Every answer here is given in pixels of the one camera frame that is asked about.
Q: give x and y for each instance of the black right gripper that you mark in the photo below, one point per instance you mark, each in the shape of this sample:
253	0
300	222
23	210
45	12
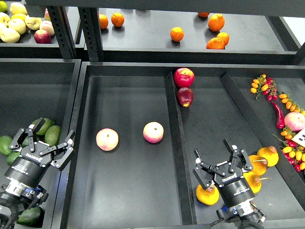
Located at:
227	176

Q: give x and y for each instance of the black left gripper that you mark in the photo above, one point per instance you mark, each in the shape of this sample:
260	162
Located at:
27	170

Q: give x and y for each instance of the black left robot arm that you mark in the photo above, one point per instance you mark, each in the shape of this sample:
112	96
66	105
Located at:
18	200

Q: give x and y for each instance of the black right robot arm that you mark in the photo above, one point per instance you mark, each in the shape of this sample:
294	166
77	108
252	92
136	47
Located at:
246	215

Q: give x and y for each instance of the green avocado upper pile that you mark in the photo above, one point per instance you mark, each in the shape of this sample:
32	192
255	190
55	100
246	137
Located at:
48	123

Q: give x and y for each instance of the yellow pear with brown stem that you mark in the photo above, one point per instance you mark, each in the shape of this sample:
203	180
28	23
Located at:
259	164

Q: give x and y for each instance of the green avocado left edge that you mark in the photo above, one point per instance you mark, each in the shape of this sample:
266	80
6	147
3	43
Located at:
11	157

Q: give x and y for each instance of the green avocado far left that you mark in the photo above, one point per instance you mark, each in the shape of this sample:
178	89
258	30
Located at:
5	142

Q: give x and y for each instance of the green avocado front left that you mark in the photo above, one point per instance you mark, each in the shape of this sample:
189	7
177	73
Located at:
32	217

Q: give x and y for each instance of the pale yellow pear front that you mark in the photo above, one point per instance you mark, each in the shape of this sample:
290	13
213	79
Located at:
9	35

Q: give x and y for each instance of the black left tray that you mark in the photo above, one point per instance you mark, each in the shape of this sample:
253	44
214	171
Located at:
34	88

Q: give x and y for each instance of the pink apple left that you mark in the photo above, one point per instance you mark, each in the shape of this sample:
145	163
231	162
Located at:
107	139

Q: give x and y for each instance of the pink apple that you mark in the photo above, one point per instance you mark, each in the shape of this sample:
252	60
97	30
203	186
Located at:
153	132
107	139

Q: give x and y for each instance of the cherry tomato bunch lower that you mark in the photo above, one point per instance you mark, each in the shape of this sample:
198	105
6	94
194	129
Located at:
294	152

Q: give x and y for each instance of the cherry tomato bunch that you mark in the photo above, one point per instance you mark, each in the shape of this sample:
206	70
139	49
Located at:
264	85
294	152

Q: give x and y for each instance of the pink apple centre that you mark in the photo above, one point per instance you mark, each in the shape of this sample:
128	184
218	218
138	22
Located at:
153	132

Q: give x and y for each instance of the red chili pepper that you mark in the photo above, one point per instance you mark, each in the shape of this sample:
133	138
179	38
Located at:
279	116

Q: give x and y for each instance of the dark red apple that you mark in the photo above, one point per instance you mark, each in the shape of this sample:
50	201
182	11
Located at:
185	96

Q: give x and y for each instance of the white label card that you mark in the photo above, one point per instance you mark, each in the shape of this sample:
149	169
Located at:
299	138

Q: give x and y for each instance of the black centre tray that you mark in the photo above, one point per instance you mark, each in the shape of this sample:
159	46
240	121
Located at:
151	186

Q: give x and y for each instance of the pink apple right tray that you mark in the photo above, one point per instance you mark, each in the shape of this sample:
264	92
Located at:
295	121

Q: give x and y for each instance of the cherry tomato bunch upper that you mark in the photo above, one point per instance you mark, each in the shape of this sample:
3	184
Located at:
264	85

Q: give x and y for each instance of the bright red apple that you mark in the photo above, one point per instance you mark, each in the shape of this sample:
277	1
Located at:
183	77

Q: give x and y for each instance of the red apple on shelf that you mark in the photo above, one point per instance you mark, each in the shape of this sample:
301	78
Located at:
42	37

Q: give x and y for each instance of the pale peach on shelf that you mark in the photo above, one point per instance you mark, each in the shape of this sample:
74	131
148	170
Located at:
47	26

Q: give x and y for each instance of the pale yellow apple with stem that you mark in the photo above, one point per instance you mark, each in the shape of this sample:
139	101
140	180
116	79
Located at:
33	22

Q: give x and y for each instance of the pale yellow apple middle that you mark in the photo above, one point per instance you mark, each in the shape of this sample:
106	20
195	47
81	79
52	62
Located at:
18	25

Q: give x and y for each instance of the orange front right shelf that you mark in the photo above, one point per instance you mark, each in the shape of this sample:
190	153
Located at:
216	44

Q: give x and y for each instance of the orange behind front orange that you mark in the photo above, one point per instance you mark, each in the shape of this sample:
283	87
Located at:
224	36

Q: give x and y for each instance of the black upper shelf tray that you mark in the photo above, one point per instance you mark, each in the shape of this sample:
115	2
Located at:
145	37

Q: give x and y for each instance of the large orange on shelf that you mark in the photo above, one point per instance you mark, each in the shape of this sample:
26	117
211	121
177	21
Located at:
216	22

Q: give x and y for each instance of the green avocado by tray wall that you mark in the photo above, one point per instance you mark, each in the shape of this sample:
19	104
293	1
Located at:
52	135

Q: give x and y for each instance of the black shelf post left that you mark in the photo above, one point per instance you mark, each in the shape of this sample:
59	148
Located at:
59	19

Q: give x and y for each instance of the black shelf post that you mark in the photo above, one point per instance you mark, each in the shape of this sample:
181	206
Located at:
59	19
90	25

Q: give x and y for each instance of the black shelf post right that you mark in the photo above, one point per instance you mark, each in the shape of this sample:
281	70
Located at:
90	25

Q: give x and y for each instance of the orange behind post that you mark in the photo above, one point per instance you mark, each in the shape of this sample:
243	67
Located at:
103	20

